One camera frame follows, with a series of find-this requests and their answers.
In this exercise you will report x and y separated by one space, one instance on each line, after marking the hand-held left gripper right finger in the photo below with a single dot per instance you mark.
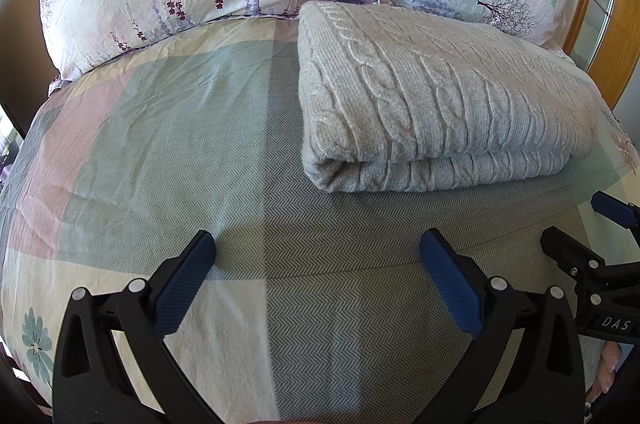
450 284

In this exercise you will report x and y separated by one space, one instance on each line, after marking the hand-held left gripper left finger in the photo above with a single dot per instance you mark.
181 286

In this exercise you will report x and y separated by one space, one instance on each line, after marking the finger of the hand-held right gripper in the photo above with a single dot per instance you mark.
567 254
614 209

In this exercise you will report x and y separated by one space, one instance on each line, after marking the floral bed sheet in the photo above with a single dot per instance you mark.
620 144

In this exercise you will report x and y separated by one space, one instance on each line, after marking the pastel plaid quilt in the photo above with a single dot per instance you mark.
175 164

